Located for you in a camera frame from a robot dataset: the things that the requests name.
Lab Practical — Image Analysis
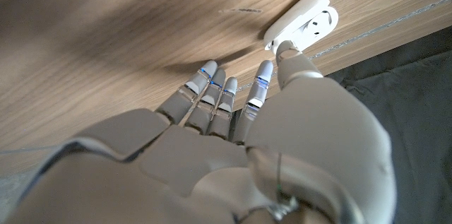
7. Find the black fabric backdrop curtain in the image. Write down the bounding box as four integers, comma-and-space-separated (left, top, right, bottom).
324, 25, 452, 224

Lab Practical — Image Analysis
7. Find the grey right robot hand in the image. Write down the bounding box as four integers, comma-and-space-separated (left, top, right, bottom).
0, 40, 397, 224

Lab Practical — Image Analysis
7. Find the white AirPods case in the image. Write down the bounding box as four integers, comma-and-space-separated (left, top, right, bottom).
263, 0, 340, 56

